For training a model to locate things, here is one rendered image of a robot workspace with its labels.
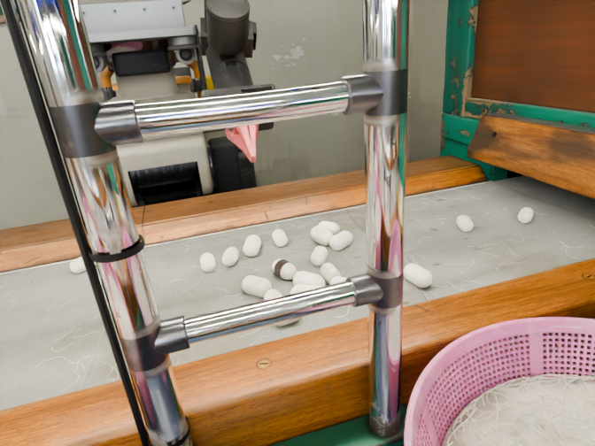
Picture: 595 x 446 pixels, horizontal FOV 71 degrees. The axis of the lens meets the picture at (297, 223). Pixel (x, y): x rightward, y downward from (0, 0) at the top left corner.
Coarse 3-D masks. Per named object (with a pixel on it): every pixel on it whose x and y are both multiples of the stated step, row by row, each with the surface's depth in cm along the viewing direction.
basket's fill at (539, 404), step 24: (504, 384) 32; (528, 384) 32; (552, 384) 32; (576, 384) 32; (480, 408) 31; (504, 408) 30; (528, 408) 30; (552, 408) 30; (576, 408) 29; (456, 432) 29; (480, 432) 28; (504, 432) 28; (528, 432) 28; (552, 432) 28; (576, 432) 28
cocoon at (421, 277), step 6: (414, 264) 45; (408, 270) 44; (414, 270) 44; (420, 270) 43; (426, 270) 43; (408, 276) 44; (414, 276) 43; (420, 276) 43; (426, 276) 43; (414, 282) 43; (420, 282) 43; (426, 282) 43
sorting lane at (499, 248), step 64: (448, 192) 70; (512, 192) 67; (192, 256) 55; (256, 256) 54; (448, 256) 50; (512, 256) 48; (576, 256) 47; (0, 320) 45; (64, 320) 44; (320, 320) 40; (0, 384) 36; (64, 384) 35
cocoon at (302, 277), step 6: (294, 276) 45; (300, 276) 44; (306, 276) 44; (312, 276) 44; (318, 276) 44; (294, 282) 45; (300, 282) 44; (306, 282) 44; (312, 282) 43; (318, 282) 43; (324, 282) 44
